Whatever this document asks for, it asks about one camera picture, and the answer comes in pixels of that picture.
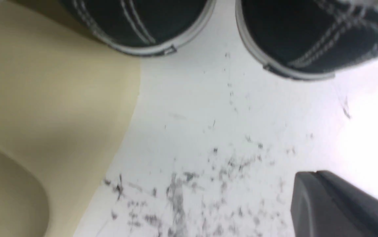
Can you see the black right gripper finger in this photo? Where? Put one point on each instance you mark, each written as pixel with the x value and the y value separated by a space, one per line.
pixel 325 205

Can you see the black canvas sneaker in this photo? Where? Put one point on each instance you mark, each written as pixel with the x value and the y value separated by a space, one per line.
pixel 142 28
pixel 308 40

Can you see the olive green slipper right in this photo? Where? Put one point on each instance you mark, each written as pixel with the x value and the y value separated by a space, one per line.
pixel 66 101

